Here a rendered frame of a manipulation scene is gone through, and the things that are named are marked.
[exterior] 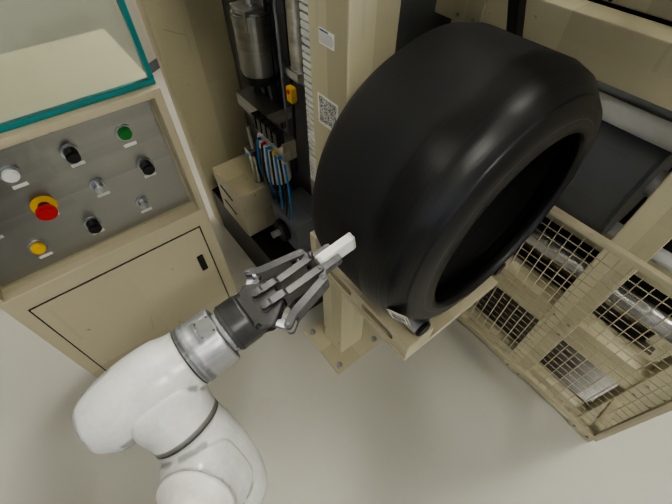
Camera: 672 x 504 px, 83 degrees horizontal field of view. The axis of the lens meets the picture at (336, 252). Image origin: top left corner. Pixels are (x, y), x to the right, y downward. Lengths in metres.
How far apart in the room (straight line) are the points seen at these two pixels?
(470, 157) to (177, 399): 0.49
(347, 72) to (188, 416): 0.65
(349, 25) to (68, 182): 0.72
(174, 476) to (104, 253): 0.74
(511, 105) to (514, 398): 1.53
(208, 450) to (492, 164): 0.53
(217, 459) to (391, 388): 1.30
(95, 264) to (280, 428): 1.00
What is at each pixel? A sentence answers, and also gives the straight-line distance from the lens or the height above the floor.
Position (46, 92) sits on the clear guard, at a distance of 0.97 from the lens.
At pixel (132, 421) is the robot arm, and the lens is 0.57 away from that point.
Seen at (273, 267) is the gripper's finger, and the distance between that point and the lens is 0.59.
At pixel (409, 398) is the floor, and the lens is 1.81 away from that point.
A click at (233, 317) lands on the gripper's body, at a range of 0.54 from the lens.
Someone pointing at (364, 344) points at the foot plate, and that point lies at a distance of 1.86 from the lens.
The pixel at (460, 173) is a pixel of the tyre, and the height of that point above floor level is 1.37.
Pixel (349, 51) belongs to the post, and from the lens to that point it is 0.80.
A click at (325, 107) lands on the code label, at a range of 0.91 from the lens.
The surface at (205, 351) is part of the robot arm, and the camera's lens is 0.54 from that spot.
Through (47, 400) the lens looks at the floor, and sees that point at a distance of 2.18.
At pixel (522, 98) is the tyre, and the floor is 1.43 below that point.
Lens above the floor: 1.70
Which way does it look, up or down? 52 degrees down
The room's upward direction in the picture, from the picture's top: straight up
